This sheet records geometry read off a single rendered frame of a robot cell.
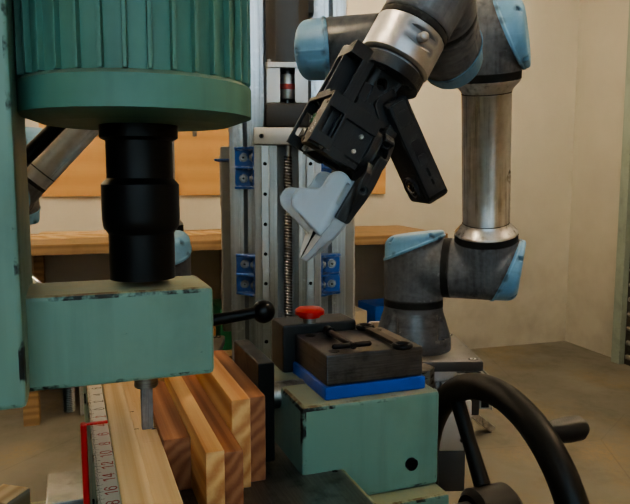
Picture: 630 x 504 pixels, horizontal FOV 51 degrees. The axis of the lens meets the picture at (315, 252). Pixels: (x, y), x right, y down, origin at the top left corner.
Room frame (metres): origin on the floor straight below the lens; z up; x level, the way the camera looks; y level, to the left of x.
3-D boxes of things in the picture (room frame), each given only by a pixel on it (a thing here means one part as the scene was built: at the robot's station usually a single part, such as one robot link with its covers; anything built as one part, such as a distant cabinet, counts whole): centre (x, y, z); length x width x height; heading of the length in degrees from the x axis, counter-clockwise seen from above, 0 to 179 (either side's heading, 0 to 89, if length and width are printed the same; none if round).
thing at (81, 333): (0.52, 0.16, 1.03); 0.14 x 0.07 x 0.09; 110
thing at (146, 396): (0.53, 0.14, 0.97); 0.01 x 0.01 x 0.05; 20
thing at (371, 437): (0.63, -0.03, 0.91); 0.15 x 0.14 x 0.09; 20
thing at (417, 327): (1.29, -0.19, 0.87); 0.15 x 0.15 x 0.10
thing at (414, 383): (0.64, -0.03, 0.99); 0.13 x 0.11 x 0.06; 20
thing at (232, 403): (0.61, 0.10, 0.94); 0.20 x 0.02 x 0.08; 20
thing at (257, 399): (0.61, 0.08, 0.94); 0.16 x 0.01 x 0.07; 20
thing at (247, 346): (0.61, 0.03, 0.95); 0.09 x 0.07 x 0.09; 20
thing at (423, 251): (1.29, -0.20, 0.98); 0.13 x 0.12 x 0.14; 70
